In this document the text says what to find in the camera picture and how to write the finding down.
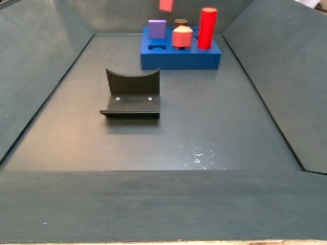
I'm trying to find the long red rectangular block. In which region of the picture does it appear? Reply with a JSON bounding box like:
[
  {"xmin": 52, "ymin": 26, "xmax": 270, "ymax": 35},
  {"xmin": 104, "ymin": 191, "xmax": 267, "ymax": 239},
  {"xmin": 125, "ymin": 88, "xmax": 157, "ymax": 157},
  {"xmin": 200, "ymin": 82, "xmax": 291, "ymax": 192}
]
[{"xmin": 159, "ymin": 0, "xmax": 173, "ymax": 11}]

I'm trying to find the black curved fixture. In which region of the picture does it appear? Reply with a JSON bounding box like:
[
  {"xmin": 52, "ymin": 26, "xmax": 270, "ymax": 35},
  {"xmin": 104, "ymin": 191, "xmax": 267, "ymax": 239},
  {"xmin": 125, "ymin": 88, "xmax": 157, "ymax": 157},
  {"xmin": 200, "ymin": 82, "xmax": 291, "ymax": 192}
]
[{"xmin": 100, "ymin": 70, "xmax": 160, "ymax": 118}]

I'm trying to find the blue shape sorter board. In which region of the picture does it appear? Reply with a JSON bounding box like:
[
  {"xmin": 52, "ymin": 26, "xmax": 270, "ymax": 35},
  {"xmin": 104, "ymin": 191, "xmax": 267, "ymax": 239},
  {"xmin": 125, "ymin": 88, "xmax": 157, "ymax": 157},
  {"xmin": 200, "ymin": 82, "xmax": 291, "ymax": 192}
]
[{"xmin": 139, "ymin": 25, "xmax": 223, "ymax": 71}]

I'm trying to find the salmon pentagonal peg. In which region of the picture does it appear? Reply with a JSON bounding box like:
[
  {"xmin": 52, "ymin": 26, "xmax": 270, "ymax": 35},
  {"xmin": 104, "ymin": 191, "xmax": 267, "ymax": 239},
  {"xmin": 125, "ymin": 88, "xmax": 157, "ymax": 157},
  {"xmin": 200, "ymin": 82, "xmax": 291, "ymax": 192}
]
[{"xmin": 172, "ymin": 26, "xmax": 194, "ymax": 49}]

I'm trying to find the purple rectangular peg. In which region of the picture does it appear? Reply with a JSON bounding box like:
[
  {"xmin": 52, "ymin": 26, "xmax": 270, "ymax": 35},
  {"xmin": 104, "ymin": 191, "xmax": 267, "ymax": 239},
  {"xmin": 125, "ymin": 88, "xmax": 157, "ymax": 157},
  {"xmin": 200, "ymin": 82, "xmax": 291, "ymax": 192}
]
[{"xmin": 148, "ymin": 19, "xmax": 165, "ymax": 39}]

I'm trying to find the brown cylinder peg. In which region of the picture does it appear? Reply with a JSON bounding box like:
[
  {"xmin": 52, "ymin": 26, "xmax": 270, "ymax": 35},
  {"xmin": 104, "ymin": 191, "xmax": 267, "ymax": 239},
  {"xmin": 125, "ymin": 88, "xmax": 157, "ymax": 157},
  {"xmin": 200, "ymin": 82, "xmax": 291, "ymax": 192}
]
[{"xmin": 173, "ymin": 19, "xmax": 188, "ymax": 28}]

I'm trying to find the tall red hexagonal peg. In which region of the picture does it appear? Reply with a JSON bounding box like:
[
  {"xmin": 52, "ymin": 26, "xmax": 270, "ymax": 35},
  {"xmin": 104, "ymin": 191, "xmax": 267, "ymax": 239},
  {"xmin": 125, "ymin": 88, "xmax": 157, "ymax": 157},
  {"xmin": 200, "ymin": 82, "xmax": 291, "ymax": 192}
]
[{"xmin": 198, "ymin": 7, "xmax": 219, "ymax": 50}]

